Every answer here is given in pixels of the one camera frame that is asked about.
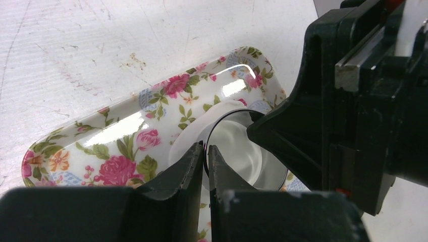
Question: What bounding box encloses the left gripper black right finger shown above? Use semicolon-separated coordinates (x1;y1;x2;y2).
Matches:
207;145;369;241

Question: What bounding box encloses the white dough piece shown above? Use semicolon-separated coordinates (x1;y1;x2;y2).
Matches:
168;100;246;166

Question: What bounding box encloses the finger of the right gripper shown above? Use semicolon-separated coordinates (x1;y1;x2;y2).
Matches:
248;34;335;191

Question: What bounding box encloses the round metal cutter ring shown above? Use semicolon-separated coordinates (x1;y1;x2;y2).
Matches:
202;108;289;192

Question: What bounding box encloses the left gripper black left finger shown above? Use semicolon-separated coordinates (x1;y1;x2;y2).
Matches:
1;142;204;241

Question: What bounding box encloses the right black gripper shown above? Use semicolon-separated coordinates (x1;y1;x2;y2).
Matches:
302;1;427;215

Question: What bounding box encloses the floral pattern tray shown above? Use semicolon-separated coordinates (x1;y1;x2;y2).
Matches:
21;46;308;242

